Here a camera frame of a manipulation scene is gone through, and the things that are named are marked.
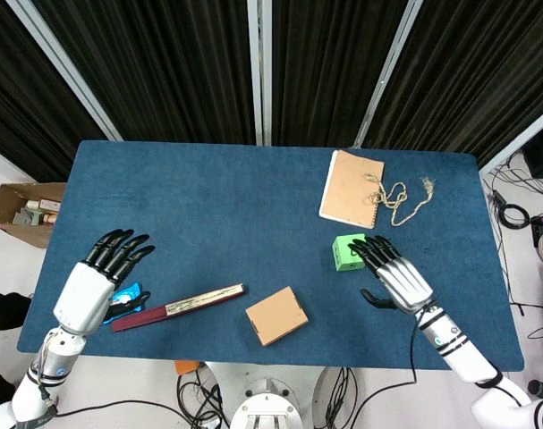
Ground green cube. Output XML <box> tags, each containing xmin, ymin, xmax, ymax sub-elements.
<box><xmin>331</xmin><ymin>232</ymin><xmax>369</xmax><ymax>273</ymax></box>

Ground small brown cardboard box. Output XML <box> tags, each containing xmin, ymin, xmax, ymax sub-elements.
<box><xmin>245</xmin><ymin>286</ymin><xmax>310</xmax><ymax>348</ymax></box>

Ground open cardboard box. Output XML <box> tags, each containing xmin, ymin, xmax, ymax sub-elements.
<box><xmin>0</xmin><ymin>181</ymin><xmax>67</xmax><ymax>249</ymax></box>

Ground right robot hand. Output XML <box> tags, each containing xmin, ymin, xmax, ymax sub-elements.
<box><xmin>347</xmin><ymin>235</ymin><xmax>435</xmax><ymax>315</ymax></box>

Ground blue plastic clip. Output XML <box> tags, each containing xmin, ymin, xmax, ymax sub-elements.
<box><xmin>102</xmin><ymin>282</ymin><xmax>147</xmax><ymax>325</ymax></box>

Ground closed maroon folding fan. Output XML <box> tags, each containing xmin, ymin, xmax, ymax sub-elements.
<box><xmin>110</xmin><ymin>282</ymin><xmax>248</xmax><ymax>333</ymax></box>

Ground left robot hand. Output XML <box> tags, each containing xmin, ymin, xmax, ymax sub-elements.
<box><xmin>52</xmin><ymin>229</ymin><xmax>157</xmax><ymax>335</ymax></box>

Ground black cable bundle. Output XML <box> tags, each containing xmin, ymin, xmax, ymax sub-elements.
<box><xmin>488</xmin><ymin>149</ymin><xmax>543</xmax><ymax>314</ymax></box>

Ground brown kraft notebook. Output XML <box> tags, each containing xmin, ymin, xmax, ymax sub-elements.
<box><xmin>318</xmin><ymin>149</ymin><xmax>386</xmax><ymax>230</ymax></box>

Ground black floor cables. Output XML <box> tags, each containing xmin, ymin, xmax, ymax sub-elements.
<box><xmin>47</xmin><ymin>362</ymin><xmax>418</xmax><ymax>429</ymax></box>

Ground jute twine string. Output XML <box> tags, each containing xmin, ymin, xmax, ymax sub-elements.
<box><xmin>362</xmin><ymin>172</ymin><xmax>437</xmax><ymax>227</ymax></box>

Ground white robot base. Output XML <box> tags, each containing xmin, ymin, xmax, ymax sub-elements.
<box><xmin>202</xmin><ymin>361</ymin><xmax>344</xmax><ymax>429</ymax></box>

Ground blue table mat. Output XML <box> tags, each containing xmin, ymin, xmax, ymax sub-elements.
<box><xmin>16</xmin><ymin>139</ymin><xmax>525</xmax><ymax>372</ymax></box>

